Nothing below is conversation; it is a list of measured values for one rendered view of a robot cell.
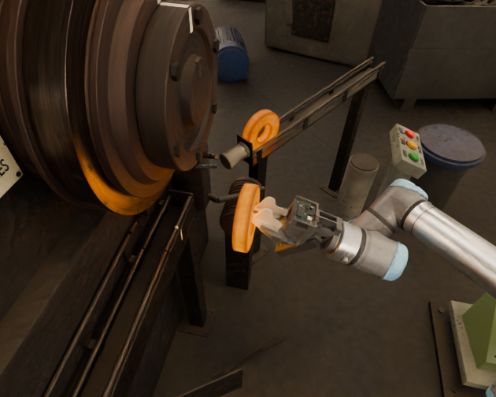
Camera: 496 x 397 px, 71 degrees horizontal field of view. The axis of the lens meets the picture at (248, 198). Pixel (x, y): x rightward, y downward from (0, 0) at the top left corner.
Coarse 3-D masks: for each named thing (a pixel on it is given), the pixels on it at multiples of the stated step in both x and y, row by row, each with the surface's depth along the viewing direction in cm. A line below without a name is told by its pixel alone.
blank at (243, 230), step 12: (240, 192) 75; (252, 192) 75; (240, 204) 73; (252, 204) 73; (240, 216) 73; (252, 216) 76; (240, 228) 73; (252, 228) 82; (240, 240) 74; (252, 240) 85
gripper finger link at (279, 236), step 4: (260, 228) 77; (264, 228) 77; (268, 228) 77; (264, 232) 77; (268, 232) 77; (272, 232) 77; (276, 232) 76; (280, 232) 77; (268, 236) 77; (272, 236) 77; (276, 236) 76; (280, 236) 76; (284, 236) 76; (276, 240) 77; (280, 240) 76; (284, 240) 77; (288, 240) 77
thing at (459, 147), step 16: (432, 128) 176; (448, 128) 176; (432, 144) 167; (448, 144) 167; (464, 144) 167; (480, 144) 168; (432, 160) 163; (448, 160) 160; (464, 160) 159; (480, 160) 162; (432, 176) 171; (448, 176) 168; (432, 192) 177; (448, 192) 177
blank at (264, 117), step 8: (264, 112) 118; (272, 112) 120; (256, 120) 116; (264, 120) 118; (272, 120) 122; (248, 128) 117; (256, 128) 118; (272, 128) 125; (248, 136) 118; (256, 136) 120; (264, 136) 126; (272, 136) 127; (256, 144) 123
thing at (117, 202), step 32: (32, 0) 42; (64, 0) 41; (32, 32) 41; (64, 32) 40; (32, 64) 42; (64, 64) 40; (32, 96) 43; (64, 96) 41; (32, 128) 45; (64, 128) 43; (64, 160) 48; (96, 160) 50; (96, 192) 51; (160, 192) 76
